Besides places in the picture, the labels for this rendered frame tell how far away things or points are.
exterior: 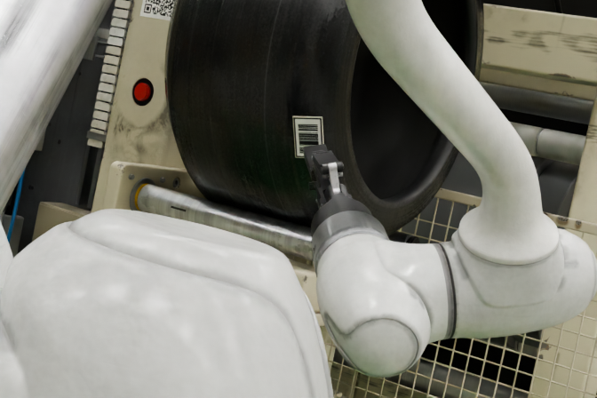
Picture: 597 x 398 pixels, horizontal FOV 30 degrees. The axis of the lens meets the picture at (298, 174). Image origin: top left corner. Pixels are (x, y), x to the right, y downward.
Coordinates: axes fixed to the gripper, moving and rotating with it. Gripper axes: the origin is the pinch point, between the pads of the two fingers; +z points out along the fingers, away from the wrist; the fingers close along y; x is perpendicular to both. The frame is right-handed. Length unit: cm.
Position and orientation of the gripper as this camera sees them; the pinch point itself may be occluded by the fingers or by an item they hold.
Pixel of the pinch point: (318, 162)
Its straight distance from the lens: 145.0
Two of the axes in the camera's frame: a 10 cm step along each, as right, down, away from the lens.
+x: 9.9, -1.4, 0.9
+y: 0.9, 8.8, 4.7
